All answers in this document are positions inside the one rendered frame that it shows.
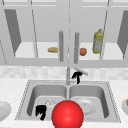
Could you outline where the small orange round fruit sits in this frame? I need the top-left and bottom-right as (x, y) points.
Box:
(79, 47), (88, 57)

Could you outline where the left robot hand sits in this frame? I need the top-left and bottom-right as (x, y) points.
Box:
(34, 104), (48, 120)

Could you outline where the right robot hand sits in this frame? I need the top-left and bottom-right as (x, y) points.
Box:
(72, 70), (84, 85)

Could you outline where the yellow oil bottle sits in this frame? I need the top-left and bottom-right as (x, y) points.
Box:
(92, 28), (105, 55)

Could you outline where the white plate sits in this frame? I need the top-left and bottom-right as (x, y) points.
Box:
(0, 100), (13, 122)
(77, 97), (98, 116)
(121, 98), (128, 117)

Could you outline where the white wall cupboard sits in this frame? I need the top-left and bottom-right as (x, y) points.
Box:
(0, 0), (128, 66)

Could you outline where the brown bread loaf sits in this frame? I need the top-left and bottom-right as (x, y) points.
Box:
(47, 46), (60, 55)

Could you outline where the steel double basin sink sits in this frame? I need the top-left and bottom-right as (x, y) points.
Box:
(14, 78), (122, 122)

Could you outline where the red ball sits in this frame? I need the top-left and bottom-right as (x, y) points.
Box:
(51, 99), (85, 128)

